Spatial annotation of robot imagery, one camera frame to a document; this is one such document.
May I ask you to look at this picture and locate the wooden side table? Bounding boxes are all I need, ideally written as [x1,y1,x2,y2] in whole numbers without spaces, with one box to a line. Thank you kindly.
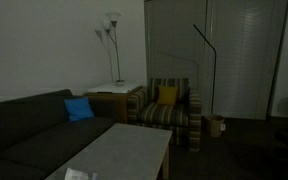
[84,83,141,124]

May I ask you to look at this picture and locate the dark grey sofa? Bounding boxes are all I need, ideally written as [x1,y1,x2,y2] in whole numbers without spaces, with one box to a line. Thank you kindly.
[0,89,115,180]

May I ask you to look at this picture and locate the striped armchair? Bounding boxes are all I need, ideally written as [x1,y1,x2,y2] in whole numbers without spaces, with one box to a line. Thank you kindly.
[126,78,202,151]

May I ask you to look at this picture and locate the blue cushion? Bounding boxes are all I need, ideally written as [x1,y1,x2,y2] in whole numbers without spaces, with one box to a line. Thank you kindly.
[64,97,94,121]

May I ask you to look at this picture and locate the white multi-head floor lamp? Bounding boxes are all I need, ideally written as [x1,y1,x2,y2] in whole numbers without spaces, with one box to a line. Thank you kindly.
[95,12,125,86]

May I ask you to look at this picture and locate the thin black floor lamp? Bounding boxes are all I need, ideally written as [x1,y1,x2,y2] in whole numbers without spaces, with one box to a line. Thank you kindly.
[193,24,217,114]

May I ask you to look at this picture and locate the white window blinds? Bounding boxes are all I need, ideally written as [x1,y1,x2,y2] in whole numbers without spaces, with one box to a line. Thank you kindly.
[144,0,288,120]

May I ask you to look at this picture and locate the yellow cushion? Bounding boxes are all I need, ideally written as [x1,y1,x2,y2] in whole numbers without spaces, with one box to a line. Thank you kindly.
[157,86,178,105]

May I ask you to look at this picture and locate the wicker waste basket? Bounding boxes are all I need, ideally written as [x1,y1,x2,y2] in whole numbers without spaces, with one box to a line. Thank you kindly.
[205,114,225,137]

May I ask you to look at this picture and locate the tissue box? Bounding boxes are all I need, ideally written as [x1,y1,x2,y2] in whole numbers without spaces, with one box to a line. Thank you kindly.
[64,168,98,180]

